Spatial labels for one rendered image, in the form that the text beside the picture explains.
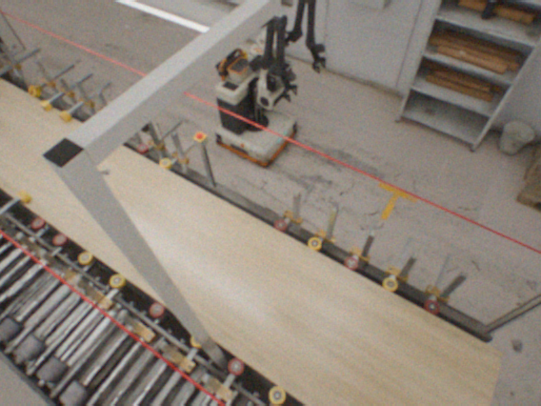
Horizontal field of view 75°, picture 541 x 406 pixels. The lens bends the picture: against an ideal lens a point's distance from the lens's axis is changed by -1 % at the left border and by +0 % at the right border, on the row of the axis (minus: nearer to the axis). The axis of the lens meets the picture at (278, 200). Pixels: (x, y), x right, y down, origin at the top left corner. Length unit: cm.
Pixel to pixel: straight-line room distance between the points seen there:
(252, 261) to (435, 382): 115
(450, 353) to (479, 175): 238
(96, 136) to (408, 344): 184
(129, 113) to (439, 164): 368
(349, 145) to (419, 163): 76
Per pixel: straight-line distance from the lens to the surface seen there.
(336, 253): 246
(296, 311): 208
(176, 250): 232
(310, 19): 306
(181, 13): 121
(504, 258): 374
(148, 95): 72
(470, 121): 452
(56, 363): 239
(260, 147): 357
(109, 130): 69
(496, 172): 432
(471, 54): 387
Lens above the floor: 289
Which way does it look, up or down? 56 degrees down
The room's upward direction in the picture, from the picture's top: 1 degrees counter-clockwise
